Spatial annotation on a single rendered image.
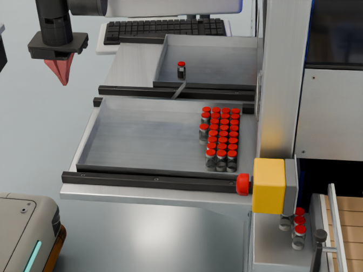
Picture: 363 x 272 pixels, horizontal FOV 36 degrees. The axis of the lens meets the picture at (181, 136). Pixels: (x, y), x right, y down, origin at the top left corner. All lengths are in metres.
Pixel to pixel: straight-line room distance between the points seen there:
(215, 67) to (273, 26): 0.68
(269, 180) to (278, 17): 0.27
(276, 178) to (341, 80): 0.19
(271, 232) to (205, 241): 1.17
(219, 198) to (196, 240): 1.12
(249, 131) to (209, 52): 0.39
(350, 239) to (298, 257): 0.10
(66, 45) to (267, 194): 0.46
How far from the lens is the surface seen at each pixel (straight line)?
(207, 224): 2.31
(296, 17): 0.89
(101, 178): 1.18
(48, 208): 2.07
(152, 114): 1.38
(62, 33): 1.07
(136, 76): 1.54
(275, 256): 1.05
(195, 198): 1.15
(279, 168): 0.99
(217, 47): 1.66
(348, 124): 1.01
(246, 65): 1.57
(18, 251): 1.94
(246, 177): 0.99
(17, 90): 3.26
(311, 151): 1.04
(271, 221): 1.11
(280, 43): 0.91
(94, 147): 1.29
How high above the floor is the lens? 1.67
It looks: 37 degrees down
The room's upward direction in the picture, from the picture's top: 2 degrees counter-clockwise
